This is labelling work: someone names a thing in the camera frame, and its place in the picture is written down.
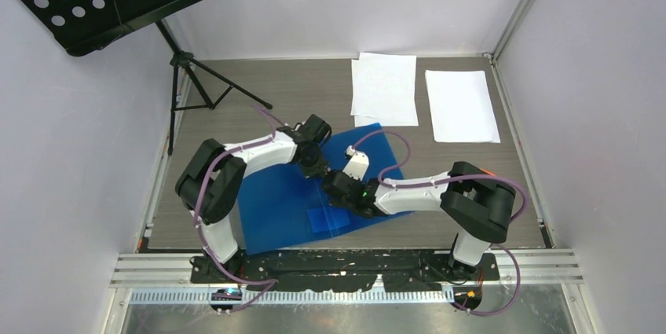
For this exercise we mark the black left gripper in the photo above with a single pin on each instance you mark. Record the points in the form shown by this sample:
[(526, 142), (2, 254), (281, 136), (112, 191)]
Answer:
[(320, 169)]

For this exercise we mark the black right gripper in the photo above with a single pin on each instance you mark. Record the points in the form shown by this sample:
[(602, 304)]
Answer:
[(342, 203)]

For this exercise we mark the blue clip file folder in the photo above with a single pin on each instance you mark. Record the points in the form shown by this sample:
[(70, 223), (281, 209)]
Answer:
[(281, 208)]

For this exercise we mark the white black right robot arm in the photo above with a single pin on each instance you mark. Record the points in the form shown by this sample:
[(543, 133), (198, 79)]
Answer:
[(480, 203)]

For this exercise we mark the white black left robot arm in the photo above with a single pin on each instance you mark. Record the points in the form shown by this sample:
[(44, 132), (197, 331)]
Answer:
[(211, 182)]

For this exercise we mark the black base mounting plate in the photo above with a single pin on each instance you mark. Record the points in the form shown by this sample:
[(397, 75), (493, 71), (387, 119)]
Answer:
[(318, 270)]

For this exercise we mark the left white paper stack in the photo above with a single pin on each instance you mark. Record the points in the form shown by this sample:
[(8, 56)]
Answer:
[(384, 90)]

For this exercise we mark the right white paper sheet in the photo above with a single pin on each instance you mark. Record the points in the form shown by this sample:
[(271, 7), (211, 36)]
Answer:
[(461, 108)]

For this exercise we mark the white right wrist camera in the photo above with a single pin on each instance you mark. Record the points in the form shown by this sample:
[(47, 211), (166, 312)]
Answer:
[(357, 163)]

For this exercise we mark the aluminium rail frame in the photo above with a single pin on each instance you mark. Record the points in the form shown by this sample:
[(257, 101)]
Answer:
[(192, 278)]

